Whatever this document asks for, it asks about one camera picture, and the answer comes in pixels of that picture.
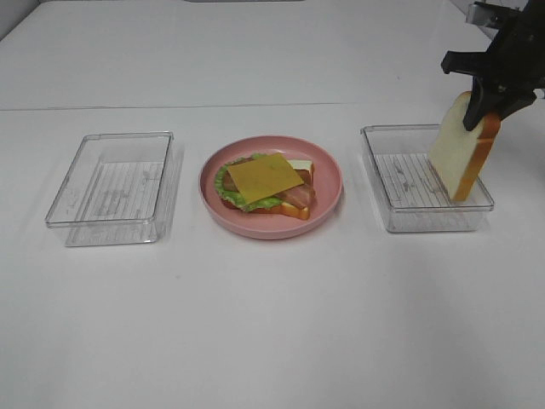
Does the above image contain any left clear plastic tray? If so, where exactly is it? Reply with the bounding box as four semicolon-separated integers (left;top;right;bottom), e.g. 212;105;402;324
45;132;177;247

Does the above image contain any pink round plate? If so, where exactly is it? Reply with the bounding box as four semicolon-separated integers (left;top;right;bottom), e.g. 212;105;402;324
199;135;343;239

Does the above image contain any yellow cheese slice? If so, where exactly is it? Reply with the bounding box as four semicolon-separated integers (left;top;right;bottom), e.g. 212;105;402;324
227;153;304;205

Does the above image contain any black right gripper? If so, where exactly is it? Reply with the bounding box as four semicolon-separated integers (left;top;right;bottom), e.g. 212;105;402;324
441;1;544;131

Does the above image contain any clear plastic tray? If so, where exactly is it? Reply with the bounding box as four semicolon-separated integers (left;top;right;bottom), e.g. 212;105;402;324
45;132;177;247
360;124;495;233

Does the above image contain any right clear plastic tray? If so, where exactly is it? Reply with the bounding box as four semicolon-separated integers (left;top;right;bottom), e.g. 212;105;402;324
360;124;495;233

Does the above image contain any bread slice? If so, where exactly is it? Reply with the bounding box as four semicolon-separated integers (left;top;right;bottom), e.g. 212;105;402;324
246;159;314;220
428;91;501;202

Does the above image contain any green lettuce leaf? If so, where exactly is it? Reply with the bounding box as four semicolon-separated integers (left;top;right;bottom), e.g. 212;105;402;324
214;153;284;212

